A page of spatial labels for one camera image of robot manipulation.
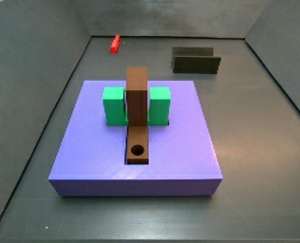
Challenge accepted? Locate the purple base board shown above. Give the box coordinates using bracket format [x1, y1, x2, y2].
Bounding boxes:
[48, 81, 222, 196]

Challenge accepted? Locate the brown L-shaped block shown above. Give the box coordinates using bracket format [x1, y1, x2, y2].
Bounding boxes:
[126, 67, 148, 165]

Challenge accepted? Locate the right green block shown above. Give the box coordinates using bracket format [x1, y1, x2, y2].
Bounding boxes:
[148, 87, 170, 125]

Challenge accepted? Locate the green block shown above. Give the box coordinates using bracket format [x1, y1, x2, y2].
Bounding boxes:
[148, 87, 170, 125]
[101, 86, 127, 126]

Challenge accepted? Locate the left green block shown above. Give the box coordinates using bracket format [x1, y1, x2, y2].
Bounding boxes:
[101, 86, 127, 126]

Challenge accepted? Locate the black U-shaped holder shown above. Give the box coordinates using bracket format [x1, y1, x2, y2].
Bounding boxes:
[171, 47, 220, 74]

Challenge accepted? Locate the red peg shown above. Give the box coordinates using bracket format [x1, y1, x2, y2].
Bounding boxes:
[109, 35, 120, 53]

